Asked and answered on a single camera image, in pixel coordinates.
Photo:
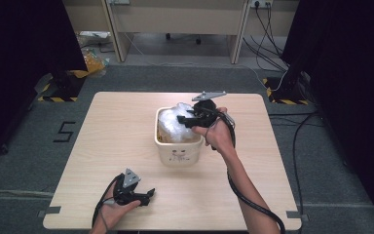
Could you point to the person's left hand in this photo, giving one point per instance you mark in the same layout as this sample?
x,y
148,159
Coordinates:
x,y
118,211

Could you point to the grey tape strip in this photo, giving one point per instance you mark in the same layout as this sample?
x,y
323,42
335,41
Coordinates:
x,y
49,211
293,214

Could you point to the clear bag with papers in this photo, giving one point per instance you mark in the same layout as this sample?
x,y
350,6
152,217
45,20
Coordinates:
x,y
92,37

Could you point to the black curtain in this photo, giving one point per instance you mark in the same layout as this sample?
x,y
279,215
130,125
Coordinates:
x,y
19,65
354,81

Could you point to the beige office desk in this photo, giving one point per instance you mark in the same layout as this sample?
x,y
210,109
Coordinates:
x,y
175,16

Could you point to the clear plastic bag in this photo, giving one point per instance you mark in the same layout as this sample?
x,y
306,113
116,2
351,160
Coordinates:
x,y
175,123

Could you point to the black stand base striped tape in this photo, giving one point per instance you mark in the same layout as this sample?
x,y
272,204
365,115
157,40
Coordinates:
x,y
65,86
289,91

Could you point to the person's right hand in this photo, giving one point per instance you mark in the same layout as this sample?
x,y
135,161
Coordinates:
x,y
219,135

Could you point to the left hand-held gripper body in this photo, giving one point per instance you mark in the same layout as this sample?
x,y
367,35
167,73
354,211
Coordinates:
x,y
126,190

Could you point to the yellow plastic bag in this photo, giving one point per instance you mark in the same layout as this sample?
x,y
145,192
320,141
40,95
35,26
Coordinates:
x,y
93,64

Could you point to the black chair caster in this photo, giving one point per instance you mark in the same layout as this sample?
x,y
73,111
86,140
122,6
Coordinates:
x,y
198,40
168,36

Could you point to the white wall socket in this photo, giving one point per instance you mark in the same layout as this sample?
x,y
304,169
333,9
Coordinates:
x,y
261,3

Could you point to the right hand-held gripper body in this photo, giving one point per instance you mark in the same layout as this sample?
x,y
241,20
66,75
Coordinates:
x,y
207,110

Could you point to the white square waste bin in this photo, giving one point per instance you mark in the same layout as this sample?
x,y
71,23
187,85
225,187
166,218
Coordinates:
x,y
179,152

